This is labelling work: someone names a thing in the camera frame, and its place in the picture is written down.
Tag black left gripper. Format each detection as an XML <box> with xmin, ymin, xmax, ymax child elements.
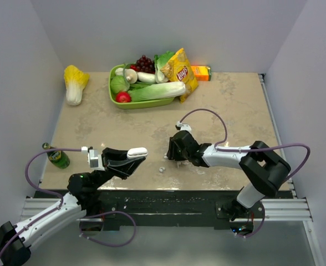
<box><xmin>92</xmin><ymin>147</ymin><xmax>145</xmax><ymax>190</ymax></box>

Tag white earbud charging case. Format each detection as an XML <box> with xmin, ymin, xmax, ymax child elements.
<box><xmin>127</xmin><ymin>147</ymin><xmax>148</xmax><ymax>159</ymax></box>

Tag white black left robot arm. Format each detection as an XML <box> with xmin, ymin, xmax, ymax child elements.
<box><xmin>0</xmin><ymin>146</ymin><xmax>148</xmax><ymax>265</ymax></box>

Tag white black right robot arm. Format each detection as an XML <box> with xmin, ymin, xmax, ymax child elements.
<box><xmin>167</xmin><ymin>130</ymin><xmax>291</xmax><ymax>218</ymax></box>

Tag green glass bottle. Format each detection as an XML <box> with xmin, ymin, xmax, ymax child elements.
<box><xmin>47</xmin><ymin>150</ymin><xmax>70</xmax><ymax>169</ymax></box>

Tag green plastic basket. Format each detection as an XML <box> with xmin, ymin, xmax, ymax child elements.
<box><xmin>108</xmin><ymin>64</ymin><xmax>175</xmax><ymax>110</ymax></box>

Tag long green white cabbage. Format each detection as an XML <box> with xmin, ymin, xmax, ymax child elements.
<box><xmin>128</xmin><ymin>81</ymin><xmax>186</xmax><ymax>102</ymax></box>

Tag red apple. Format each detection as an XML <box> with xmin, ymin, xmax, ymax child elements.
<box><xmin>115</xmin><ymin>91</ymin><xmax>131</xmax><ymax>103</ymax></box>

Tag orange juice carton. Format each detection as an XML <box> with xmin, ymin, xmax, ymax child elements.
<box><xmin>191</xmin><ymin>65</ymin><xmax>212</xmax><ymax>81</ymax></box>

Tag white radish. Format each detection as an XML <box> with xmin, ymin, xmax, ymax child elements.
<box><xmin>137</xmin><ymin>72</ymin><xmax>156</xmax><ymax>84</ymax></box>

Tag round green cabbage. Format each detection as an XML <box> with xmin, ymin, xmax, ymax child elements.
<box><xmin>110</xmin><ymin>75</ymin><xmax>130</xmax><ymax>94</ymax></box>

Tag yellow Lays chip bag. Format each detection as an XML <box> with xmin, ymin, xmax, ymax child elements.
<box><xmin>159</xmin><ymin>48</ymin><xmax>198</xmax><ymax>103</ymax></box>

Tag beige mushroom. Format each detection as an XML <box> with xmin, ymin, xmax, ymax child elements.
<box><xmin>115</xmin><ymin>68</ymin><xmax>138</xmax><ymax>84</ymax></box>

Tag green leafy lettuce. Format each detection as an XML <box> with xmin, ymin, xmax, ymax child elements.
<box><xmin>154</xmin><ymin>51</ymin><xmax>175</xmax><ymax>83</ymax></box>

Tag dark red grapes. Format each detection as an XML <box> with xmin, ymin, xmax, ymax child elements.
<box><xmin>129</xmin><ymin>55</ymin><xmax>155</xmax><ymax>74</ymax></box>

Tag yellow napa cabbage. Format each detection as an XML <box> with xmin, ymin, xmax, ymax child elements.
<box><xmin>64</xmin><ymin>65</ymin><xmax>90</xmax><ymax>106</ymax></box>

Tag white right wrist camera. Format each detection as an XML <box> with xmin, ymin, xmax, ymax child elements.
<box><xmin>175</xmin><ymin>121</ymin><xmax>192</xmax><ymax>132</ymax></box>

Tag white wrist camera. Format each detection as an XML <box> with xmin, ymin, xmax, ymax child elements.
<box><xmin>81</xmin><ymin>146</ymin><xmax>101</xmax><ymax>170</ymax></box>
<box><xmin>175</xmin><ymin>121</ymin><xmax>192</xmax><ymax>132</ymax></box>

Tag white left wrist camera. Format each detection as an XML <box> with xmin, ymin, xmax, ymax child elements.
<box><xmin>81</xmin><ymin>146</ymin><xmax>101</xmax><ymax>170</ymax></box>

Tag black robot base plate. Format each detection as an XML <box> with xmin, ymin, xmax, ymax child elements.
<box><xmin>32</xmin><ymin>189</ymin><xmax>263</xmax><ymax>232</ymax></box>

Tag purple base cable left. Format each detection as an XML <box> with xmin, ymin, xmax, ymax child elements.
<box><xmin>79</xmin><ymin>210</ymin><xmax>137</xmax><ymax>247</ymax></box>

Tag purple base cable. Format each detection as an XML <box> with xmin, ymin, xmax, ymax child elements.
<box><xmin>233</xmin><ymin>199</ymin><xmax>266</xmax><ymax>239</ymax></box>
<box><xmin>79</xmin><ymin>210</ymin><xmax>137</xmax><ymax>247</ymax></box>

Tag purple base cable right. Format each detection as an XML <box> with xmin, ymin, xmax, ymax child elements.
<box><xmin>233</xmin><ymin>199</ymin><xmax>266</xmax><ymax>239</ymax></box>

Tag aluminium frame rail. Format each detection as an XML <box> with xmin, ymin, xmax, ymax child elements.
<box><xmin>258</xmin><ymin>74</ymin><xmax>311</xmax><ymax>219</ymax></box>

